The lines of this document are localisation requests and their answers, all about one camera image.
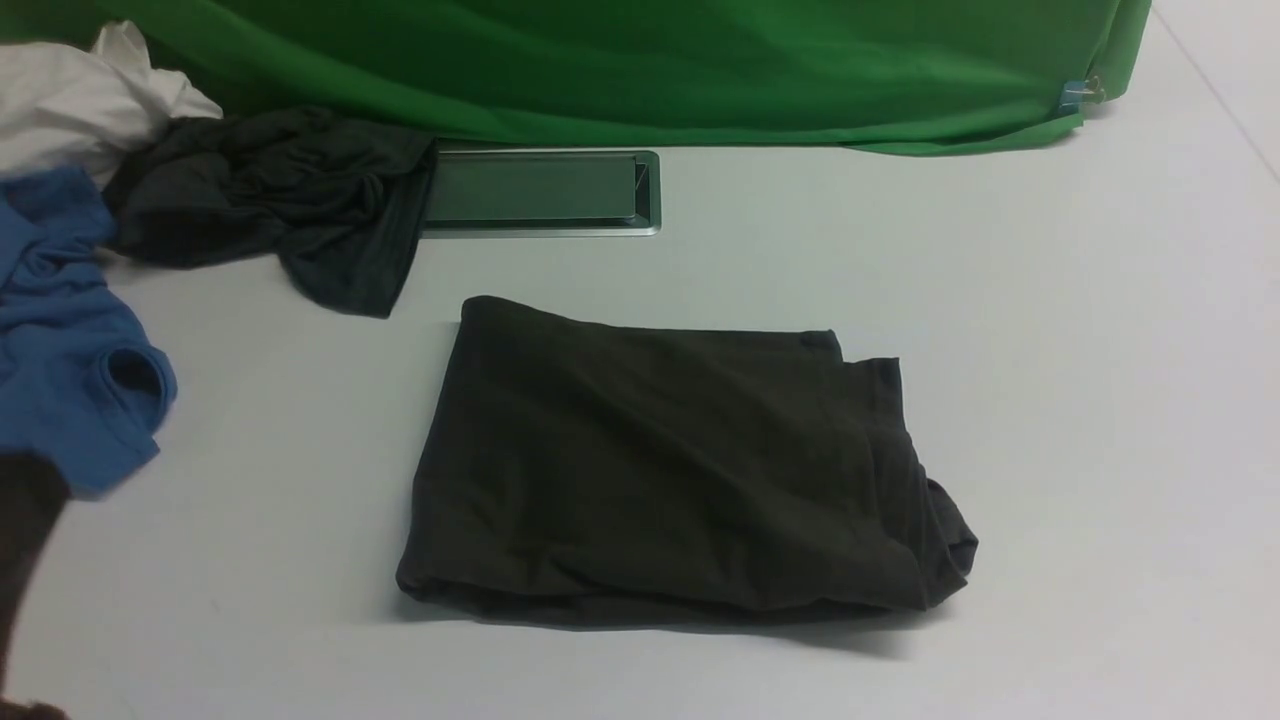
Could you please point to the dark gray long-sleeve top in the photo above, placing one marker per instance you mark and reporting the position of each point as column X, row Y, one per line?
column 578, row 472

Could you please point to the dark teal crumpled garment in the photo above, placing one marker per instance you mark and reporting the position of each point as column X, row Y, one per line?
column 339, row 201

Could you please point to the green backdrop cloth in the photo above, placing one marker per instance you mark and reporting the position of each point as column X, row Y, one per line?
column 908, row 78

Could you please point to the blue binder clip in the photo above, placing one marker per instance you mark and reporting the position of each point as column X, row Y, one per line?
column 1075, row 95

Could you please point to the blue crumpled garment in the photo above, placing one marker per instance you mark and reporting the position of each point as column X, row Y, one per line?
column 82, row 386

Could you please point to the white crumpled garment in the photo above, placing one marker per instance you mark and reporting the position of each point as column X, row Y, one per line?
column 61, row 105

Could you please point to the metal table cable tray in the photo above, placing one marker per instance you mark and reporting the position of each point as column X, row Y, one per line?
column 526, row 193

